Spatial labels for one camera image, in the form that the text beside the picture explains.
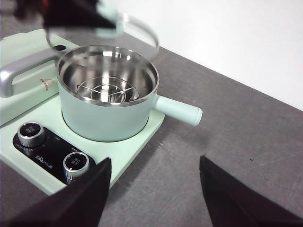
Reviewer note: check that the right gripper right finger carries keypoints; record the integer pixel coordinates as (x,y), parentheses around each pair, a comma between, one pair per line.
(232,201)

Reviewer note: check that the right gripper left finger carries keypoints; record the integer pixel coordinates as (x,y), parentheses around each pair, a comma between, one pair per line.
(78,203)

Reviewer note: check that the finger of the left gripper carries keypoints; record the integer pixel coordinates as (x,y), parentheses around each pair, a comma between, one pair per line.
(71,11)

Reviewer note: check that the glass lid with green knob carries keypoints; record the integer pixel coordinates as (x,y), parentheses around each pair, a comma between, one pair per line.
(111,16)

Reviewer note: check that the mint green steamer pot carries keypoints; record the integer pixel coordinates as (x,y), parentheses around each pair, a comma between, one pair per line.
(104,120)

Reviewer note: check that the silver control knob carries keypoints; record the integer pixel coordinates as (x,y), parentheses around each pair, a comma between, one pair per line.
(75,164)
(30,133)

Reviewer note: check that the mint green breakfast machine base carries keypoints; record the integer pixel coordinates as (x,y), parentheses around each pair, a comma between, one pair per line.
(132,144)

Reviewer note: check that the mint green grill cover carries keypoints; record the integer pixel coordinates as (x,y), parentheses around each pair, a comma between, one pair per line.
(28,104)

